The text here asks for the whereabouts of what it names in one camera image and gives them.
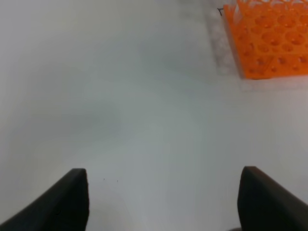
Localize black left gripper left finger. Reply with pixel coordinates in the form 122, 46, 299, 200
0, 168, 90, 231

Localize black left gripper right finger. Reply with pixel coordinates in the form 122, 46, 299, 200
237, 166, 308, 231

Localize orange test tube rack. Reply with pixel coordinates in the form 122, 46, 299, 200
223, 0, 308, 80

